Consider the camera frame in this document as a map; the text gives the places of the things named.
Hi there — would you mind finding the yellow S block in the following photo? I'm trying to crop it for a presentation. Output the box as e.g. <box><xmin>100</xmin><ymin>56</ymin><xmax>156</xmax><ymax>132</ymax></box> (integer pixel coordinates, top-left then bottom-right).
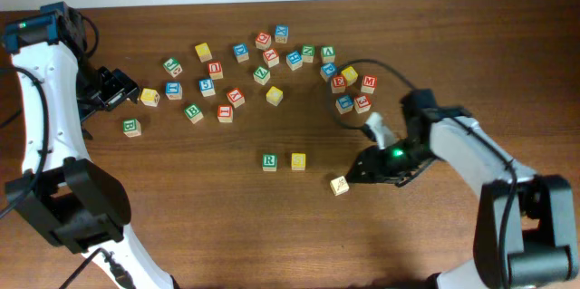
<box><xmin>330</xmin><ymin>176</ymin><xmax>350</xmax><ymax>196</ymax></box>
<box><xmin>291</xmin><ymin>152</ymin><xmax>306</xmax><ymax>171</ymax></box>

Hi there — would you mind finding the green R block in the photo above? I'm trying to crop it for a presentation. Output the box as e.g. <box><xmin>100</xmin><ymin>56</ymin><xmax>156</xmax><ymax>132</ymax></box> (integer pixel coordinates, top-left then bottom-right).
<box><xmin>262</xmin><ymin>154</ymin><xmax>277</xmax><ymax>172</ymax></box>

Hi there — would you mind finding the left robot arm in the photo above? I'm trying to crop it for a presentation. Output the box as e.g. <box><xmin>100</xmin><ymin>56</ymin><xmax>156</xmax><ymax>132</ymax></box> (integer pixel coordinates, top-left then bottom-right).
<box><xmin>2</xmin><ymin>2</ymin><xmax>178</xmax><ymax>288</ymax></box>

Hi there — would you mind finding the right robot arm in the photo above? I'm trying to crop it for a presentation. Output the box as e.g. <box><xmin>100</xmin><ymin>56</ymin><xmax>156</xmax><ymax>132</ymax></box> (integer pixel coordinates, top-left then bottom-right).
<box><xmin>345</xmin><ymin>89</ymin><xmax>579</xmax><ymax>288</ymax></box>

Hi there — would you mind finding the yellow W block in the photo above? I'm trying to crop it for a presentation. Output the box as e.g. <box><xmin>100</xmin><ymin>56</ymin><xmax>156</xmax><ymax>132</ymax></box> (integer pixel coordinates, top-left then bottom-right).
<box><xmin>140</xmin><ymin>88</ymin><xmax>160</xmax><ymax>107</ymax></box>

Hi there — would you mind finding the green B block left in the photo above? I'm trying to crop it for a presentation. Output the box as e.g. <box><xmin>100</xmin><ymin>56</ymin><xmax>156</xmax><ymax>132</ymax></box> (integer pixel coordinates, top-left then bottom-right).
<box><xmin>122</xmin><ymin>119</ymin><xmax>141</xmax><ymax>138</ymax></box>

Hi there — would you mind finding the green b block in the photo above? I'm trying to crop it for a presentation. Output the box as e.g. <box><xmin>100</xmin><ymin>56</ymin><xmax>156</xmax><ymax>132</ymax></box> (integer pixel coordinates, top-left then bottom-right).
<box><xmin>184</xmin><ymin>103</ymin><xmax>204</xmax><ymax>124</ymax></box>
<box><xmin>122</xmin><ymin>119</ymin><xmax>141</xmax><ymax>138</ymax></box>

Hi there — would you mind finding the green J block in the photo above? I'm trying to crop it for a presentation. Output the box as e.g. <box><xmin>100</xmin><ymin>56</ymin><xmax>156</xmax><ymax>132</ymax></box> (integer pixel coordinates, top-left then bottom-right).
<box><xmin>162</xmin><ymin>57</ymin><xmax>183</xmax><ymax>78</ymax></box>

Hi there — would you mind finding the red 3 block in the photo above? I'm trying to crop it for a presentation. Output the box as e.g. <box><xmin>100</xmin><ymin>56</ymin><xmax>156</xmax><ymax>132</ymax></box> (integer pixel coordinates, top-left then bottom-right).
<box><xmin>353</xmin><ymin>94</ymin><xmax>372</xmax><ymax>114</ymax></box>

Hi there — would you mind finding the blue E block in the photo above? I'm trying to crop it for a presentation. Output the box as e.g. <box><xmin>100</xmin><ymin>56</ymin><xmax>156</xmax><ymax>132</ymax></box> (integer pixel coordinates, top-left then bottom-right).
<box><xmin>335</xmin><ymin>94</ymin><xmax>354</xmax><ymax>114</ymax></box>

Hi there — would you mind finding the red M block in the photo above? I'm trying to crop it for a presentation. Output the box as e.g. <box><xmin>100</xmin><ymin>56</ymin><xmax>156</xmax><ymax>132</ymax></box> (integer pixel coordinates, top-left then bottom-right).
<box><xmin>361</xmin><ymin>75</ymin><xmax>377</xmax><ymax>94</ymax></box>

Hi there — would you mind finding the green B block centre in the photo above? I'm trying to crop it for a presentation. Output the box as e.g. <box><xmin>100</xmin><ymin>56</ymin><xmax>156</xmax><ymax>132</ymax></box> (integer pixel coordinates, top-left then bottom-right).
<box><xmin>184</xmin><ymin>103</ymin><xmax>204</xmax><ymax>124</ymax></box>

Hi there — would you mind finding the red E block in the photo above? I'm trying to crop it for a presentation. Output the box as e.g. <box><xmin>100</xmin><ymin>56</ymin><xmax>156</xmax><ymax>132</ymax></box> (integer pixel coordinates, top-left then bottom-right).
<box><xmin>330</xmin><ymin>75</ymin><xmax>347</xmax><ymax>94</ymax></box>

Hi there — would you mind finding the blue 5 block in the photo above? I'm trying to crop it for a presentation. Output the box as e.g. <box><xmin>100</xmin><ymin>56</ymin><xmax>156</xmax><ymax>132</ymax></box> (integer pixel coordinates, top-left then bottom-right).
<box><xmin>198</xmin><ymin>79</ymin><xmax>216</xmax><ymax>97</ymax></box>

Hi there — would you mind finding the yellow block right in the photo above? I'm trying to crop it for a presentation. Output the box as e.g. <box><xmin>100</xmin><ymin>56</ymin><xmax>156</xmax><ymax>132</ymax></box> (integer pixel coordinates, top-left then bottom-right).
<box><xmin>341</xmin><ymin>66</ymin><xmax>359</xmax><ymax>86</ymax></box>

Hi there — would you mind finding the yellow block top left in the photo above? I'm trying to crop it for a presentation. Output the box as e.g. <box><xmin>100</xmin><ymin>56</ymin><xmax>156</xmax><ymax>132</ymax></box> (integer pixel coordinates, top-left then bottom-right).
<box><xmin>194</xmin><ymin>43</ymin><xmax>213</xmax><ymax>63</ymax></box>

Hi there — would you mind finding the red U block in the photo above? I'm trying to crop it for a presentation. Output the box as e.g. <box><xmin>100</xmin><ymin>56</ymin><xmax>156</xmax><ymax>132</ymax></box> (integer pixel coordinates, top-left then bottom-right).
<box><xmin>208</xmin><ymin>61</ymin><xmax>224</xmax><ymax>80</ymax></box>

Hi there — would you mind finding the blue P block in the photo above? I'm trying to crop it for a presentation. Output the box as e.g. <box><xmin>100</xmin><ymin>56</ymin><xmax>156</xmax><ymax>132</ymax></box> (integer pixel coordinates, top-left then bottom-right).
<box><xmin>320</xmin><ymin>63</ymin><xmax>337</xmax><ymax>82</ymax></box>

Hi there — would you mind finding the red I block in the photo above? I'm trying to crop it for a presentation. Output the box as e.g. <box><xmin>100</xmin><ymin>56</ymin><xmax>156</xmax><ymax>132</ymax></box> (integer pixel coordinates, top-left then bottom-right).
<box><xmin>217</xmin><ymin>105</ymin><xmax>233</xmax><ymax>123</ymax></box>

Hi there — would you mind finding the yellow block centre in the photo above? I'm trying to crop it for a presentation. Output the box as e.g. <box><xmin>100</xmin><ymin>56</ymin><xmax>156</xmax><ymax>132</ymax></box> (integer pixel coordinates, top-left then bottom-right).
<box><xmin>266</xmin><ymin>86</ymin><xmax>284</xmax><ymax>106</ymax></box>

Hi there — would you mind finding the green V block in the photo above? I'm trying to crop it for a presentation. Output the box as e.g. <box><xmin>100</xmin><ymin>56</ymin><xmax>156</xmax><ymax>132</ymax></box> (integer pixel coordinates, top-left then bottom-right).
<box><xmin>321</xmin><ymin>46</ymin><xmax>336</xmax><ymax>63</ymax></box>

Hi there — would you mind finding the red K block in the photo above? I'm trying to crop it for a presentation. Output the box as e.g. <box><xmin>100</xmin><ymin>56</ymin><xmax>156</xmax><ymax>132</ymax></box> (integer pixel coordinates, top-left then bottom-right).
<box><xmin>227</xmin><ymin>88</ymin><xmax>246</xmax><ymax>109</ymax></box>

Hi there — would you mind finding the blue H block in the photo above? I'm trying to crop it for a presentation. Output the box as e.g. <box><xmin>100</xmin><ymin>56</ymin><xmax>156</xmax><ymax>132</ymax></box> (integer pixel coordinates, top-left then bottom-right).
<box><xmin>286</xmin><ymin>51</ymin><xmax>303</xmax><ymax>71</ymax></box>

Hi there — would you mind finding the green N block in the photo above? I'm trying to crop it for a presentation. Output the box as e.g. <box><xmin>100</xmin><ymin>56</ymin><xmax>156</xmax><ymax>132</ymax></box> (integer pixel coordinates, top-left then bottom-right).
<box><xmin>301</xmin><ymin>44</ymin><xmax>315</xmax><ymax>63</ymax></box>

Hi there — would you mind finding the blue D block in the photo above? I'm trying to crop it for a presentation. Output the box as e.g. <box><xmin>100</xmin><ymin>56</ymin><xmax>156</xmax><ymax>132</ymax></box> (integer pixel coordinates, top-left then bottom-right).
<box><xmin>233</xmin><ymin>43</ymin><xmax>249</xmax><ymax>63</ymax></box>

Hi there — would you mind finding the green Z block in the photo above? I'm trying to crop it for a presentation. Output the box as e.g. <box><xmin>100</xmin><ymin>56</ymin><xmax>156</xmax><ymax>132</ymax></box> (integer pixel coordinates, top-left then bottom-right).
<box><xmin>253</xmin><ymin>66</ymin><xmax>271</xmax><ymax>85</ymax></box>

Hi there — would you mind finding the red Y block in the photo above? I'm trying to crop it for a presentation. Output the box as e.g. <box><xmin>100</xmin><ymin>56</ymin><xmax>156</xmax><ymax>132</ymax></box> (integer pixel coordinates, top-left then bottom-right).
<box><xmin>263</xmin><ymin>48</ymin><xmax>280</xmax><ymax>68</ymax></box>

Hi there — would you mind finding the red C block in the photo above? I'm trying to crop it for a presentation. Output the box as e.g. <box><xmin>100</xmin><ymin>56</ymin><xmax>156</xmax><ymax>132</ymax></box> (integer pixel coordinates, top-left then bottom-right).
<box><xmin>255</xmin><ymin>32</ymin><xmax>272</xmax><ymax>51</ymax></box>

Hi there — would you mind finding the blue X block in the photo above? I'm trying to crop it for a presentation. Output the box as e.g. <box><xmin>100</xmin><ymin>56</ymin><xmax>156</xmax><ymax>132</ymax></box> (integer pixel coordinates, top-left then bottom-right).
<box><xmin>275</xmin><ymin>24</ymin><xmax>289</xmax><ymax>43</ymax></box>

